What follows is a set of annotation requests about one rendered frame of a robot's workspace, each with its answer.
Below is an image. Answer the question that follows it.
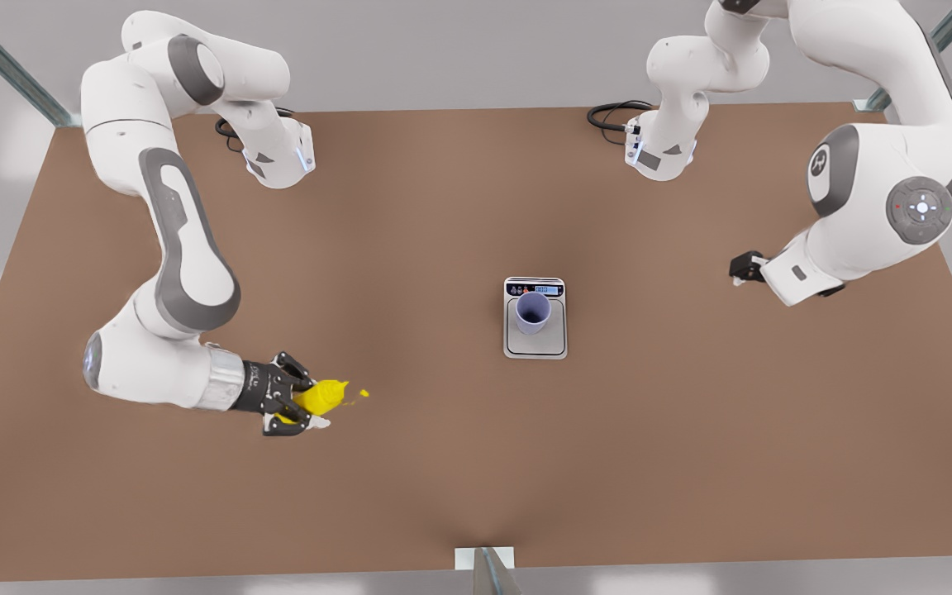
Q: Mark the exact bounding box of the yellow sauce bottle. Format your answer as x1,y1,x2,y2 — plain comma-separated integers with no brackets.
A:
292,378,371,419

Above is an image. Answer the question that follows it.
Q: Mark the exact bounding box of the lavender cup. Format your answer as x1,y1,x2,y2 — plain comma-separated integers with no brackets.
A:
515,290,552,336

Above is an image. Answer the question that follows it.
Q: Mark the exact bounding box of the silver kitchen scale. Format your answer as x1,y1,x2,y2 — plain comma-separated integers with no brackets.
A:
502,277,569,361

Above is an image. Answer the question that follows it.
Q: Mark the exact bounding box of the black cable loop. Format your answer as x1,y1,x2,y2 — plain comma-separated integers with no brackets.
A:
214,107,296,155
587,100,655,149

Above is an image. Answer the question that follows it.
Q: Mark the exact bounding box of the silver frame post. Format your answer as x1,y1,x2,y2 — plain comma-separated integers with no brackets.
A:
454,545,523,595
0,0,81,130
853,0,952,113

